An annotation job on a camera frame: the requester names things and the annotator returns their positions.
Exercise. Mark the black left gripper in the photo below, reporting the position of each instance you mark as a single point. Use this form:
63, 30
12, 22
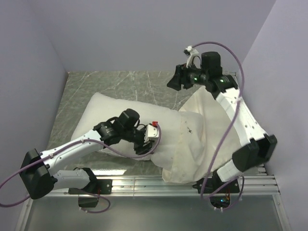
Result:
139, 148

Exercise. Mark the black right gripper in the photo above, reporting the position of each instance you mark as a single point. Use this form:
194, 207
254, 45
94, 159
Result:
180, 77

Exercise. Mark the cream pillowcase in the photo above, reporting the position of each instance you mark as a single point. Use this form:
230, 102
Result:
189, 137

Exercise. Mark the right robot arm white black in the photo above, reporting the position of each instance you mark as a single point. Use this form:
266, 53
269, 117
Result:
235, 141

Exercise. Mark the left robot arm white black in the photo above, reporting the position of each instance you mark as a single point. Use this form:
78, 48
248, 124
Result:
43, 172

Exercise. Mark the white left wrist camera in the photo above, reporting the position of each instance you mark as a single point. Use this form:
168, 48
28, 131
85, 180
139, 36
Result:
151, 132

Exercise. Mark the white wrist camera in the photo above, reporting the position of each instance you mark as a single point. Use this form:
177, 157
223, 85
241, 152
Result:
151, 132
190, 52

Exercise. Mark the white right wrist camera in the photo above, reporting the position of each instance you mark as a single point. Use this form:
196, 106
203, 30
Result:
190, 52

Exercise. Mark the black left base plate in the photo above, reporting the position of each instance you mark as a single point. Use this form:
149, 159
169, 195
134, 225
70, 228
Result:
100, 186

